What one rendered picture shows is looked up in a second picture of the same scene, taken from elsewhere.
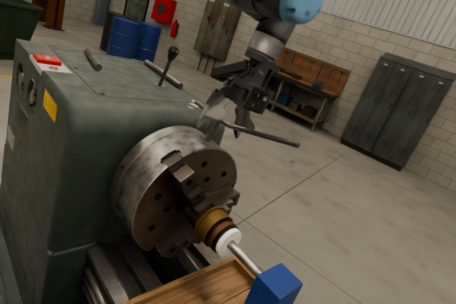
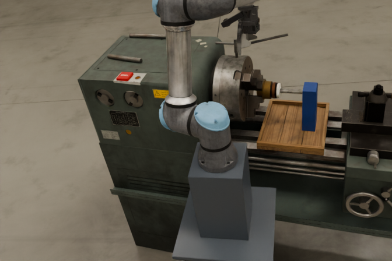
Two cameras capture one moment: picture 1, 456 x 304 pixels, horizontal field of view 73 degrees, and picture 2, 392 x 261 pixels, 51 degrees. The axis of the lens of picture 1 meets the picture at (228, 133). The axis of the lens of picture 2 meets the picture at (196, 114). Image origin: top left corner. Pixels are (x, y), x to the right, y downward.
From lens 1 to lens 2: 1.28 m
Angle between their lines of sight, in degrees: 22
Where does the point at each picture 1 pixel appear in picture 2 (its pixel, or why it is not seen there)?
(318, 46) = not seen: outside the picture
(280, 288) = (312, 89)
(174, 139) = (227, 67)
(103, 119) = (198, 81)
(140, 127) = (206, 73)
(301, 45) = not seen: outside the picture
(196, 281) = (268, 119)
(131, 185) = (229, 98)
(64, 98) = not seen: hidden behind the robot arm
